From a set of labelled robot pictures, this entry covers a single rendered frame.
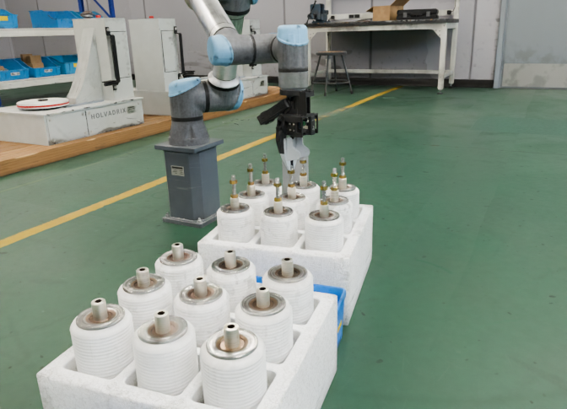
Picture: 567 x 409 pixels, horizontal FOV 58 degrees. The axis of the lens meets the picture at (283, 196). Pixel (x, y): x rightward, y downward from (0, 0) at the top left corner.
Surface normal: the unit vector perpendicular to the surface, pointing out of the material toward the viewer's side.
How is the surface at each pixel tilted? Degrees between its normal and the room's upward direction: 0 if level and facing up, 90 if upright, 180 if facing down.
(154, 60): 90
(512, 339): 0
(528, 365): 0
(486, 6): 90
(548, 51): 90
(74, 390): 90
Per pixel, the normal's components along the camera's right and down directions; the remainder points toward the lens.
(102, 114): 0.89, 0.12
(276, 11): -0.46, 0.29
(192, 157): 0.30, 0.29
